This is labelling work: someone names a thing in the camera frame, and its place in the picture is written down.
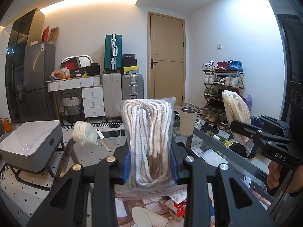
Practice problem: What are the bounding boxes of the woven laundry basket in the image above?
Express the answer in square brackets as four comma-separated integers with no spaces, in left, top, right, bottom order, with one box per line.
[62,93,81,123]

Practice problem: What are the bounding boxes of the silver suitcase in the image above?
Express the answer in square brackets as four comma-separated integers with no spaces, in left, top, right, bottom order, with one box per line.
[122,74,144,100]

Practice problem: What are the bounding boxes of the beige cylindrical trash bin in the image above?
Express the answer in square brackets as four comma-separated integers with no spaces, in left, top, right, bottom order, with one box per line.
[180,108,197,137]

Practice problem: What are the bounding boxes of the wooden door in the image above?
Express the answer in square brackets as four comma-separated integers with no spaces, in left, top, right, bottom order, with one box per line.
[148,12,186,106]

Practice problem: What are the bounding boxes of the red white balloon glue packet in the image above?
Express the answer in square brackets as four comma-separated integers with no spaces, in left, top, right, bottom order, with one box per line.
[174,201,186,217]

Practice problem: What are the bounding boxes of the beige suitcase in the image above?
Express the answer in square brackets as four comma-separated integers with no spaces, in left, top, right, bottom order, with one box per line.
[102,73,122,118]

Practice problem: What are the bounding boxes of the person right hand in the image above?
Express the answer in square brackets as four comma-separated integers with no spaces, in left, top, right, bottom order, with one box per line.
[266,161,303,194]

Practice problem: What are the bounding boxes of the purple paper bag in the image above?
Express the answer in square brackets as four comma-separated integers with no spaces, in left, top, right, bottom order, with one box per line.
[241,95,253,110]

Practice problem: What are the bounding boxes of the bagged cream rope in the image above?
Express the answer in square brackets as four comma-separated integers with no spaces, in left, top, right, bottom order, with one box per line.
[222,90,257,160]

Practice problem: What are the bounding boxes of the white drawer desk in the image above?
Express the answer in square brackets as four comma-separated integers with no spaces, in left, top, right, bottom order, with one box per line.
[46,75,105,118]

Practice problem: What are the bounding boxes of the teal suitcase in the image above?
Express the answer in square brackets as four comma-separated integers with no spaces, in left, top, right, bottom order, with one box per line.
[104,34,122,73]

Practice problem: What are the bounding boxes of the bagged white striped rope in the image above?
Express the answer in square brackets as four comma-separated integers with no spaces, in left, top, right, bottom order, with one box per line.
[116,97,187,198]

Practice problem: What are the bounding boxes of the red nike shoe box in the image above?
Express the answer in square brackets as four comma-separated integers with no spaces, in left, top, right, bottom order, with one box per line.
[61,56,81,73]

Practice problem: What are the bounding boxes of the wooden shoe rack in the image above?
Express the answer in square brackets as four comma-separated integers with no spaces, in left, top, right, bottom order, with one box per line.
[202,68,245,133]

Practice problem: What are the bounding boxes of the anime printed desk mat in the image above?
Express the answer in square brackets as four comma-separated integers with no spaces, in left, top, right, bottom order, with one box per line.
[115,191,187,226]

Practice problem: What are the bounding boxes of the dark grey refrigerator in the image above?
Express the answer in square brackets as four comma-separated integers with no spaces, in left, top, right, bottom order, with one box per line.
[23,42,56,121]

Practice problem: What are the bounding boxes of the white wrapped bundle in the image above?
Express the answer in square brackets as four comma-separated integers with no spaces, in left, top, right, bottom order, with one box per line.
[72,121,98,147]

